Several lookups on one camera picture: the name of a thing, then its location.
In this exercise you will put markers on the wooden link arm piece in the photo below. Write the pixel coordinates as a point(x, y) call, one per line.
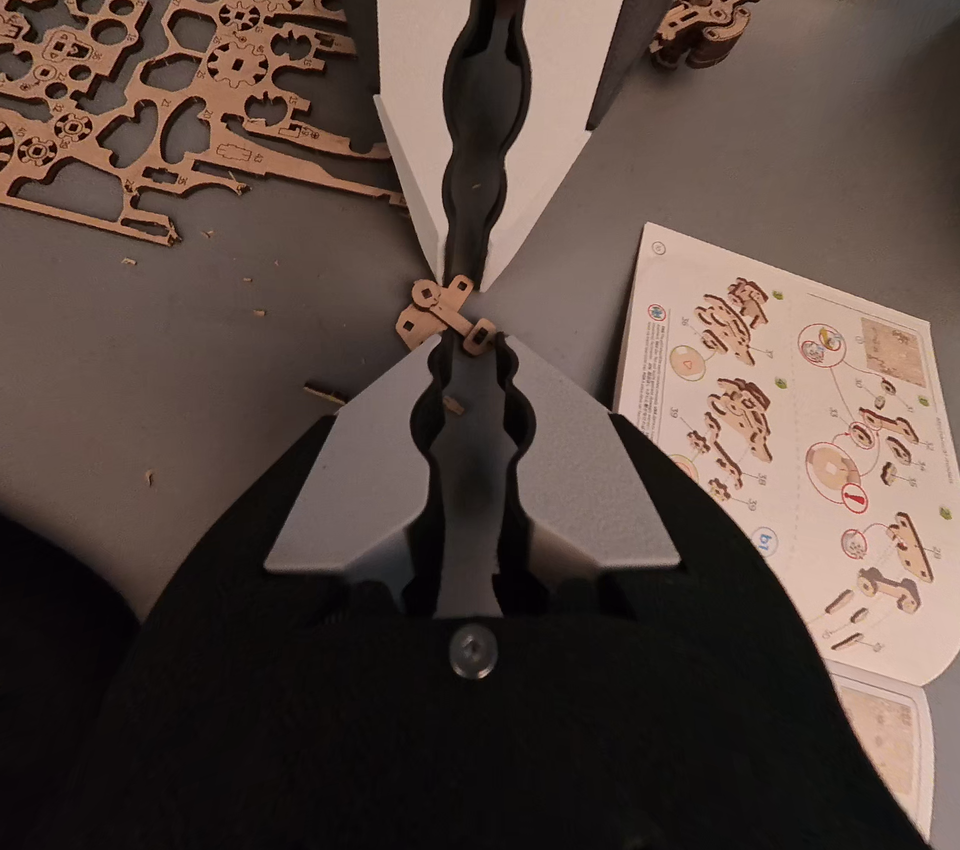
point(454, 319)

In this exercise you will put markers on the open instruction booklet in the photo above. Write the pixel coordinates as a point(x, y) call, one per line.
point(787, 415)

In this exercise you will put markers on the punched wooden part sheet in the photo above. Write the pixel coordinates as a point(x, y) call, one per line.
point(322, 163)

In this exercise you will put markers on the short wooden peg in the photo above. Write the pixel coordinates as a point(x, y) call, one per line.
point(452, 404)

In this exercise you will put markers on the small wooden pin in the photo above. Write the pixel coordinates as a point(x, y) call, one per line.
point(324, 392)

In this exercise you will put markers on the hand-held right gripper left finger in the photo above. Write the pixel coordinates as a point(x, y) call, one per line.
point(352, 490)

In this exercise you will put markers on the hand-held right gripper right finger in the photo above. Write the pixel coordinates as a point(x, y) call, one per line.
point(592, 490)

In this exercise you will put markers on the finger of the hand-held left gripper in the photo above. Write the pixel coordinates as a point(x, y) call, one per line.
point(570, 77)
point(412, 39)

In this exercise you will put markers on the wooden bracket plate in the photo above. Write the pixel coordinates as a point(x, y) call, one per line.
point(412, 331)

